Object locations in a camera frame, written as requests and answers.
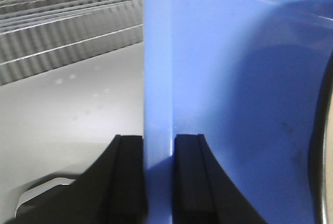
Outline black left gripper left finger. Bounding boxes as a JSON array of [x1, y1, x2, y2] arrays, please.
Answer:
[[10, 135, 147, 223]]

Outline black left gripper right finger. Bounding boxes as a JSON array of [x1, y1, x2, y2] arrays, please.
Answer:
[[173, 134, 266, 223]]

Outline beige plate with black rim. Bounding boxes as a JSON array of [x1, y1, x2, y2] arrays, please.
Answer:
[[308, 56, 332, 223]]

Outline blue plastic tray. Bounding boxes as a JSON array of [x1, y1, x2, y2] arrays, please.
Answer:
[[144, 0, 332, 223]]

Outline metal grating steps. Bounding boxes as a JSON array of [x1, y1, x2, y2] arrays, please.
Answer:
[[1, 0, 143, 85]]

